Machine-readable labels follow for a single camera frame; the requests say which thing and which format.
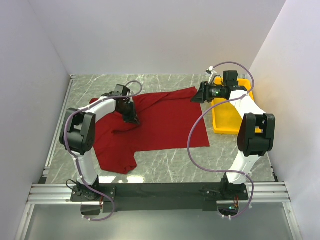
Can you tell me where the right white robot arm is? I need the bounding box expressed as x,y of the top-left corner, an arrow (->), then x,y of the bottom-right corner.
191,70 -> 276,200

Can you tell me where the yellow plastic tray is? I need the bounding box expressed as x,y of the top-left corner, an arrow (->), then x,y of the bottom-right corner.
211,76 -> 265,135

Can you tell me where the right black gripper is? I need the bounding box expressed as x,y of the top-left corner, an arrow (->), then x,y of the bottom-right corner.
190,81 -> 226,104

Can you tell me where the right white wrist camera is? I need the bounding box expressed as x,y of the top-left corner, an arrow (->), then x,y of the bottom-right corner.
205,66 -> 218,84

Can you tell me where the red t shirt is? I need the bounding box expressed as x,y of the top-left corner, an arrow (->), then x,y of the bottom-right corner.
93,87 -> 210,174

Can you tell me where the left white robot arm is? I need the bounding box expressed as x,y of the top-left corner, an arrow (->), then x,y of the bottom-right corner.
59,84 -> 140,201

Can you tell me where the aluminium frame rail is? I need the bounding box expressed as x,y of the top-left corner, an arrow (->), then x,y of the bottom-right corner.
26,182 -> 291,205

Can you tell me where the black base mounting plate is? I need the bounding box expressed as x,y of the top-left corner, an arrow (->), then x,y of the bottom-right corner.
70,181 -> 249,213

